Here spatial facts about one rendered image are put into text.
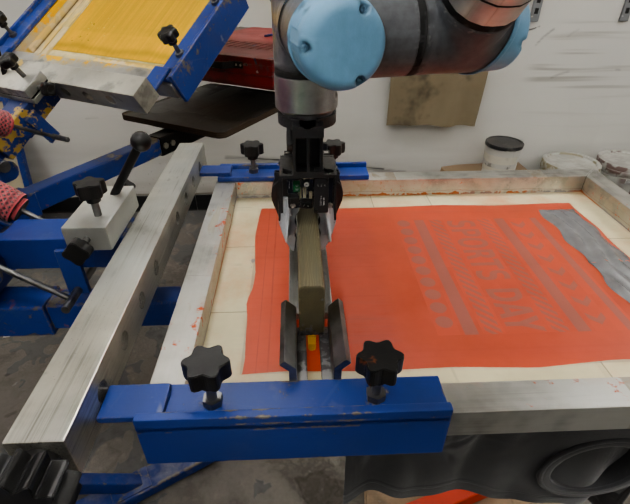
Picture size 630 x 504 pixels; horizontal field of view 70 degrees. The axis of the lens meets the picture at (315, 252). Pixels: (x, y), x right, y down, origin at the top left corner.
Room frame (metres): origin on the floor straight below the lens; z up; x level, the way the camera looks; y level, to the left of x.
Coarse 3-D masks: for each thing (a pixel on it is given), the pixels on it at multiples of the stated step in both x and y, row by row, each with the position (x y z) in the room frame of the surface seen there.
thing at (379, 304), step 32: (256, 288) 0.52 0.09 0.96; (288, 288) 0.52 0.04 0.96; (352, 288) 0.52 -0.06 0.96; (384, 288) 0.52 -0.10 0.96; (416, 288) 0.52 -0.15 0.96; (608, 288) 0.52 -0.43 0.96; (256, 320) 0.45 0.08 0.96; (352, 320) 0.45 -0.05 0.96; (384, 320) 0.45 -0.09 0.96; (416, 320) 0.45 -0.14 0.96; (256, 352) 0.39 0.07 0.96; (352, 352) 0.39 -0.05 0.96; (416, 352) 0.39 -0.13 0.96; (448, 352) 0.39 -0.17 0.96; (480, 352) 0.39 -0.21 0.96; (512, 352) 0.39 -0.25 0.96; (544, 352) 0.39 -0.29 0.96; (576, 352) 0.39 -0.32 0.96; (608, 352) 0.39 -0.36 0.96
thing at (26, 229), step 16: (16, 224) 0.56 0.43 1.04; (32, 224) 0.56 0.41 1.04; (48, 224) 0.56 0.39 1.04; (128, 224) 0.56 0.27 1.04; (0, 240) 0.52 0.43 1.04; (16, 240) 0.52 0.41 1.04; (32, 240) 0.52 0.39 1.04; (48, 240) 0.52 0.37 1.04; (64, 240) 0.52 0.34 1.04; (16, 256) 0.52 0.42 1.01; (32, 256) 0.52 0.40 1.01; (48, 256) 0.52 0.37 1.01; (96, 256) 0.52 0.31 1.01; (112, 256) 0.52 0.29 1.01
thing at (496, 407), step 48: (240, 192) 0.81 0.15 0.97; (384, 192) 0.82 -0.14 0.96; (432, 192) 0.83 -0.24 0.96; (480, 192) 0.83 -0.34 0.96; (528, 192) 0.84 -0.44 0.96; (624, 192) 0.77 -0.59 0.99; (192, 288) 0.48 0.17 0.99; (192, 336) 0.38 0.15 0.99; (480, 384) 0.31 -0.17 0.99; (528, 384) 0.31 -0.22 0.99; (576, 384) 0.31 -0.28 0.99; (624, 384) 0.31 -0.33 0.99; (480, 432) 0.28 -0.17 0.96
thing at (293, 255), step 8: (296, 216) 0.67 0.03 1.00; (296, 232) 0.61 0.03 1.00; (296, 240) 0.59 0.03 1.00; (296, 248) 0.57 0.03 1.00; (296, 256) 0.54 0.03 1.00; (296, 264) 0.52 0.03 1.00; (296, 272) 0.51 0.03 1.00; (328, 272) 0.51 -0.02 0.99; (296, 280) 0.49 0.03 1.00; (328, 280) 0.49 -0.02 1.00; (296, 288) 0.47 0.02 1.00; (328, 288) 0.47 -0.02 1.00; (296, 296) 0.45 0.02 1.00; (328, 296) 0.45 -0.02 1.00; (296, 304) 0.44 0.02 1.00; (328, 304) 0.44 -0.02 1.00; (296, 312) 0.42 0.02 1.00
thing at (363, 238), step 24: (264, 216) 0.74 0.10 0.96; (336, 216) 0.74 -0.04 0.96; (360, 216) 0.74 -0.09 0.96; (384, 216) 0.74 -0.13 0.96; (408, 216) 0.74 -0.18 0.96; (432, 216) 0.74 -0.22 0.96; (456, 216) 0.74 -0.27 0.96; (480, 216) 0.74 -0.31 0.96; (504, 216) 0.74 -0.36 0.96; (528, 216) 0.74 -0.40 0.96; (264, 240) 0.65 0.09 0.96; (336, 240) 0.65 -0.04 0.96; (360, 240) 0.65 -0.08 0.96; (384, 240) 0.65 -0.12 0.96; (264, 264) 0.58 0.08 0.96; (288, 264) 0.58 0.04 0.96; (336, 264) 0.58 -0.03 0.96; (360, 264) 0.58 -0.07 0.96; (384, 264) 0.58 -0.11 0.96; (408, 264) 0.58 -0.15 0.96
